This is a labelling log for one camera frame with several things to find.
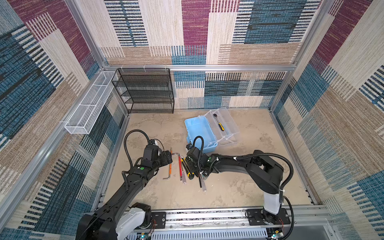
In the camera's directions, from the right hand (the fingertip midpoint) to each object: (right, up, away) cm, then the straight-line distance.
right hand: (192, 164), depth 91 cm
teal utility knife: (+7, -10, -7) cm, 14 cm away
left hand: (-15, +8, -7) cm, 18 cm away
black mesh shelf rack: (-34, +49, +21) cm, 63 cm away
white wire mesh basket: (-51, +25, -21) cm, 61 cm away
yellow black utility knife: (-3, -1, -1) cm, 4 cm away
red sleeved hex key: (-7, -1, 0) cm, 7 cm away
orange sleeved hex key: (-13, -3, 0) cm, 14 cm away
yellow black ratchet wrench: (+18, +23, +5) cm, 30 cm away
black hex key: (+5, -9, -6) cm, 12 cm away
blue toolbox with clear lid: (+15, +22, +5) cm, 27 cm away
